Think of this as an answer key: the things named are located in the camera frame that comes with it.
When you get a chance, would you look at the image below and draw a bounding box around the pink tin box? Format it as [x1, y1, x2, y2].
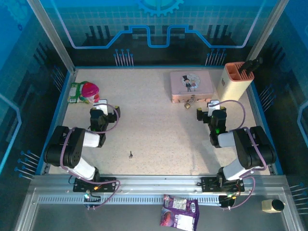
[169, 71, 215, 104]

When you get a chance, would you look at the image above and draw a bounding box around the pink plastic cup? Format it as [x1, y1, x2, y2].
[80, 82, 101, 104]

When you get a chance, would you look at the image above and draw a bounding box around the cream knife block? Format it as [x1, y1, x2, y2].
[216, 62, 255, 102]

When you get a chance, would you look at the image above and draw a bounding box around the green snack bag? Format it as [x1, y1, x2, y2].
[67, 81, 91, 104]

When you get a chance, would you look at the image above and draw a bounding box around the purple snack bag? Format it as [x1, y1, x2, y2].
[159, 193, 200, 231]

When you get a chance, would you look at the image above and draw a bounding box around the beige box with black cap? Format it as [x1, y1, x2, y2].
[261, 199, 285, 214]

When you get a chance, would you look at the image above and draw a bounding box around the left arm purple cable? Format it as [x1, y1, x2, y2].
[59, 103, 121, 210]

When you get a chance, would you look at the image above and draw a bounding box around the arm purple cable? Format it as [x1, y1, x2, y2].
[59, 103, 121, 210]
[218, 100, 268, 210]

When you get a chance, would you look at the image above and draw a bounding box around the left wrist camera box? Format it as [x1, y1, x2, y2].
[92, 100, 109, 116]

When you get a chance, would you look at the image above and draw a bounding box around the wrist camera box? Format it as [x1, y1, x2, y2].
[207, 100, 221, 116]
[92, 100, 109, 116]

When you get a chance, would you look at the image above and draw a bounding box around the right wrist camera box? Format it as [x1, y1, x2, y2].
[207, 100, 221, 116]

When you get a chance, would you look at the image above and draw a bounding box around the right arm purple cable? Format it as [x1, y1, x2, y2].
[218, 100, 268, 210]

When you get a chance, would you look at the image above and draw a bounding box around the aluminium side rail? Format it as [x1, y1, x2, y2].
[249, 81, 283, 175]
[39, 69, 77, 175]

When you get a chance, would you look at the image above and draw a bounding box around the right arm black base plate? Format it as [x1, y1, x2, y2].
[201, 177, 245, 193]

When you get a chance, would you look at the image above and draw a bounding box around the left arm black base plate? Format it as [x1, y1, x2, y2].
[73, 177, 117, 193]

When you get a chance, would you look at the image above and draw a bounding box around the black knife handle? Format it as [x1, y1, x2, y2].
[237, 57, 264, 73]

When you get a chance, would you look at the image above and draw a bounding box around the aluminium mounting rail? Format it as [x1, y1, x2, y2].
[30, 174, 288, 193]

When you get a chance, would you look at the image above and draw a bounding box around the small controller board with wires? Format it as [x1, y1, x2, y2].
[218, 192, 239, 209]
[83, 190, 102, 209]

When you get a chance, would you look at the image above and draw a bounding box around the slotted grey cable duct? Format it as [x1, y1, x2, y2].
[38, 195, 222, 205]

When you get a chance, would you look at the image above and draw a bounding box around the aluminium frame post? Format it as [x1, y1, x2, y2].
[26, 0, 78, 74]
[245, 0, 291, 64]

